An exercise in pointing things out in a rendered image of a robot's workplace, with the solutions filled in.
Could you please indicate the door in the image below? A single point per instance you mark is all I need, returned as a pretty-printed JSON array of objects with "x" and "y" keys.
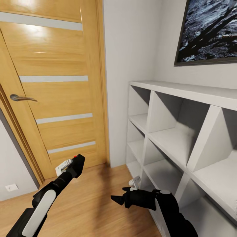
[{"x": 53, "y": 83}]

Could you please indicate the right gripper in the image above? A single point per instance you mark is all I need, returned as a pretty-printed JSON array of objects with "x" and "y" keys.
[{"x": 135, "y": 197}]

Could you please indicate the painting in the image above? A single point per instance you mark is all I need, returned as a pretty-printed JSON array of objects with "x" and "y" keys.
[{"x": 208, "y": 32}]

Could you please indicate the digital camera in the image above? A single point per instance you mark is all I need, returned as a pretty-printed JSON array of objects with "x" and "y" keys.
[{"x": 78, "y": 161}]

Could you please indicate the bookcase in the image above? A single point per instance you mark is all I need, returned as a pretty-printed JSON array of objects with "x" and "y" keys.
[{"x": 153, "y": 109}]

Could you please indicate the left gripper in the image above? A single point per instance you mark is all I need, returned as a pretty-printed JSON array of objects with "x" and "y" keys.
[{"x": 68, "y": 175}]

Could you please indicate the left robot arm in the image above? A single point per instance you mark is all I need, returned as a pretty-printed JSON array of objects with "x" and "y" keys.
[{"x": 31, "y": 221}]

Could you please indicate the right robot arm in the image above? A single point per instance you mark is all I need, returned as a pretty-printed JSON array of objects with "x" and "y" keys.
[{"x": 173, "y": 222}]

